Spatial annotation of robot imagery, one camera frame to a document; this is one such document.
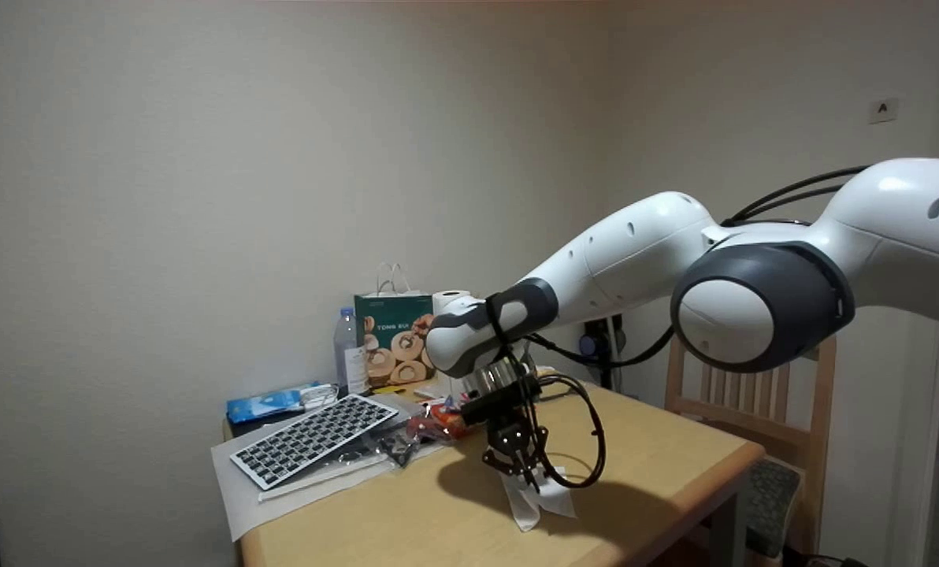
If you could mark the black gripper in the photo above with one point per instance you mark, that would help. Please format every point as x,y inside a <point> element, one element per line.
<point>514,431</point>

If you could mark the white paper towel cloth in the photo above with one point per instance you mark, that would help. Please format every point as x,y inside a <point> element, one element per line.
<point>529,508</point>

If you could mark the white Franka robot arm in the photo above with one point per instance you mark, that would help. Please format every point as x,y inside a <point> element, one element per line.
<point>764,305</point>

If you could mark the large red snack packet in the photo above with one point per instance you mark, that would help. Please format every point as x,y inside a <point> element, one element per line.
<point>447,425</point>

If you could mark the dark foil wrapper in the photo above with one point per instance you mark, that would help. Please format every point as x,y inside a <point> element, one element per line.
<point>401,447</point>

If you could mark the white paper towel roll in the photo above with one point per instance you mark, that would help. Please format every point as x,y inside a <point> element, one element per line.
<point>456,302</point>

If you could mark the green printed paper bag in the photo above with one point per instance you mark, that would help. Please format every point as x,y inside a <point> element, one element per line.
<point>387,327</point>

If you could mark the black white checkerboard panel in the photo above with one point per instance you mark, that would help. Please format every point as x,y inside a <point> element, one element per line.
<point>313,443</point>

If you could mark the clear plastic water bottle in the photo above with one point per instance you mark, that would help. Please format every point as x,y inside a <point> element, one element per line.
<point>346,352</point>

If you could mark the blue tissue pack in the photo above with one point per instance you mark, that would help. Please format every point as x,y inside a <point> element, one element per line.
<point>274,407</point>

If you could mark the grey chair cushion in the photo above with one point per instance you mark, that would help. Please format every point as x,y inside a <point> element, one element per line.
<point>771,504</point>

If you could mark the wooden slatted chair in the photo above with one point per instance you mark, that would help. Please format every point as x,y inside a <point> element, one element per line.
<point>806,443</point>

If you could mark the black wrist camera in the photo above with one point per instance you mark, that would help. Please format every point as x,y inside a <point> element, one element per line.
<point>496,401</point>

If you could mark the small white wall plate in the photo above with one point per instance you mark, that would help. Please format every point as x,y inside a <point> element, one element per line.
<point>885,112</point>

